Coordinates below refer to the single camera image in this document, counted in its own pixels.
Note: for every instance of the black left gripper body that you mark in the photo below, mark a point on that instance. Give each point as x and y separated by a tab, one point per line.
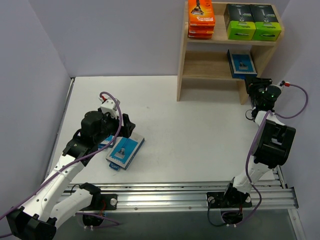
125	124

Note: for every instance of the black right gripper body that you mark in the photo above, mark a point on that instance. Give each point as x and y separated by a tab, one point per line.
256	83

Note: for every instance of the harry's razor box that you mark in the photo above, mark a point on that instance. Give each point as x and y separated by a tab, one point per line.
108	142
121	153
241	64

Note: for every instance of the black green GilletteLabs box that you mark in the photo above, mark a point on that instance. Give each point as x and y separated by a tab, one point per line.
239	22
266	23

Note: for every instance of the orange styler box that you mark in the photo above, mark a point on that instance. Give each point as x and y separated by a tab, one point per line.
200	36
201	13

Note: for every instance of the orange Gillette Fusion5 box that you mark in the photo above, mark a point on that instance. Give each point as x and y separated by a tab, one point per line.
204	30

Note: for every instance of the orange styler box back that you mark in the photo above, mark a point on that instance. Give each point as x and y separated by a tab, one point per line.
201	13

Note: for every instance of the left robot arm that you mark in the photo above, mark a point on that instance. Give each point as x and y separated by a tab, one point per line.
39	217

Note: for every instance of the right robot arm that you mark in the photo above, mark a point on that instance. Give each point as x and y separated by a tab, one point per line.
271	144

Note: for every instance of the wooden shelf unit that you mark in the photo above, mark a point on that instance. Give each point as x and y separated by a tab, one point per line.
214	65

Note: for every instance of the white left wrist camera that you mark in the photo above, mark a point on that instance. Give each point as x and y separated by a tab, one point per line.
108	105

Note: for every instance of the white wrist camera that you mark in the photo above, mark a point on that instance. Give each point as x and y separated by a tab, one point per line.
108	105
283	84

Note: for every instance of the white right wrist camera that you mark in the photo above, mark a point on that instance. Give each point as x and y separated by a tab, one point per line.
283	84

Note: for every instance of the aluminium rail base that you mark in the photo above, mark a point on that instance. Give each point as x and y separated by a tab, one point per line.
192	196

